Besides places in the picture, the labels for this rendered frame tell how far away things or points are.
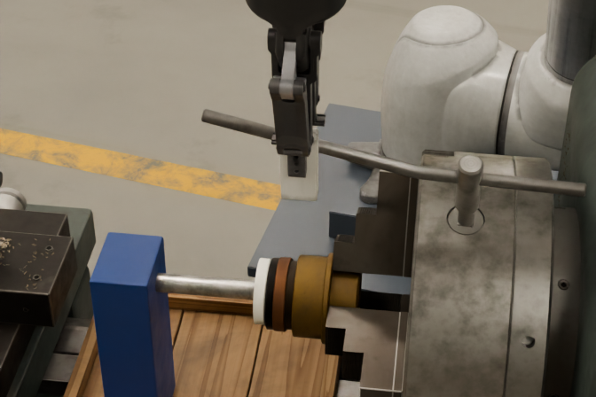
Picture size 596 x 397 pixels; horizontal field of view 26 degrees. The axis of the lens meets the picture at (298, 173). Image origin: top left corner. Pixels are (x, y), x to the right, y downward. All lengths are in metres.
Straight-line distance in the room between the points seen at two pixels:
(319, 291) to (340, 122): 0.89
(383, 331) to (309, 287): 0.09
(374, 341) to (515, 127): 0.60
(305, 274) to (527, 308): 0.24
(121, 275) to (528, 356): 0.42
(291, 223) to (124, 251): 0.63
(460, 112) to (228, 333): 0.46
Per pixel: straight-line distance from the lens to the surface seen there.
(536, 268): 1.17
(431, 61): 1.76
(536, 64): 1.73
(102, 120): 3.50
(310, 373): 1.52
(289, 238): 1.90
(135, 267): 1.32
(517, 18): 3.97
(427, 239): 1.17
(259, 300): 1.30
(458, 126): 1.79
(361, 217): 1.28
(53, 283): 1.45
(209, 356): 1.54
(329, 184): 2.01
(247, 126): 1.12
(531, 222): 1.19
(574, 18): 1.60
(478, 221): 1.19
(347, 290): 1.29
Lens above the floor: 1.98
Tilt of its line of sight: 37 degrees down
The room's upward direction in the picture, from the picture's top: straight up
